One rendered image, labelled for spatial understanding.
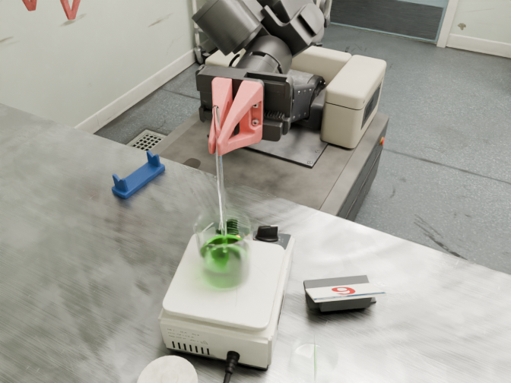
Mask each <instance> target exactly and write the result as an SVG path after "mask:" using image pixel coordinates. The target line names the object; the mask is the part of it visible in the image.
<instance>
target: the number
mask: <svg viewBox="0 0 511 383"><path fill-rule="evenodd" d="M309 291H310V292H311V293H312V294H313V295H314V297H315V298H320V297H329V296H344V295H353V294H361V293H377V292H381V291H380V290H378V289H377V288H375V287H374V286H372V285H370V284H363V285H354V286H338V287H329V288H321V289H312V290H309Z"/></svg>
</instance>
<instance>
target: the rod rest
mask: <svg viewBox="0 0 511 383"><path fill-rule="evenodd" d="M146 153H147V157H148V162H146V164H144V165H143V166H141V167H140V168H138V169H137V170H135V171H134V172H133V173H131V174H130V175H129V176H127V177H125V178H122V179H120V178H119V177H118V176H117V175H116V174H115V173H114V174H113V175H112V176H113V181H114V184H115V185H114V186H113V187H112V188H111V189H112V192H113V194H115V195H118V196H119V197H121V198H124V199H127V198H129V197H130V196H131V195H133V194H134V193H135V192H136V191H137V190H139V189H140V188H142V187H143V186H144V185H146V184H147V183H149V182H150V181H151V180H152V179H153V178H155V177H156V176H158V175H159V174H160V173H162V172H163V171H164V170H165V165H163V164H162V163H160V158H159V154H156V155H153V154H152V153H151V152H150V151H149V150H147V151H146Z"/></svg>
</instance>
